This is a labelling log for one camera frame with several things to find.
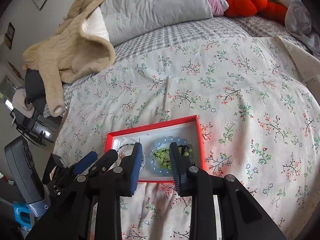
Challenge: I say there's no red Ace box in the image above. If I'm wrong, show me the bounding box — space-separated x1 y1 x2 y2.
105 115 205 183

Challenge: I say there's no beige fleece jacket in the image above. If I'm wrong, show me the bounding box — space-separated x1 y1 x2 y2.
23 0 116 117

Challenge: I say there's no floral bed sheet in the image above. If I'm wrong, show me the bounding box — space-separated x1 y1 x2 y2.
54 37 319 239

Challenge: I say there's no crumpled white patterned cloth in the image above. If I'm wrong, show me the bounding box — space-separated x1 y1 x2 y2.
276 0 319 59

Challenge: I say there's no blue bead bracelet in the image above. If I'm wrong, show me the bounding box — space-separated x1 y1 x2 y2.
149 135 194 177

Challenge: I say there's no grey quilted pillow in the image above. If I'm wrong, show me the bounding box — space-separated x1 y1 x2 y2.
82 0 276 47

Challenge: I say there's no black chair with clothes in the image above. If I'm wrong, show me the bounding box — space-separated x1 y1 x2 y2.
10 70 62 146

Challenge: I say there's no thin multicolour bead bracelet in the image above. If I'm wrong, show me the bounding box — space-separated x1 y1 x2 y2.
114 143 146 176

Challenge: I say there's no orange pumpkin plush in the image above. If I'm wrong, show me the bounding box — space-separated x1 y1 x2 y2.
224 0 287 25

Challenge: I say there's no green bead bracelet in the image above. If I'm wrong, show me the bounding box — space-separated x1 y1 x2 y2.
151 144 193 170

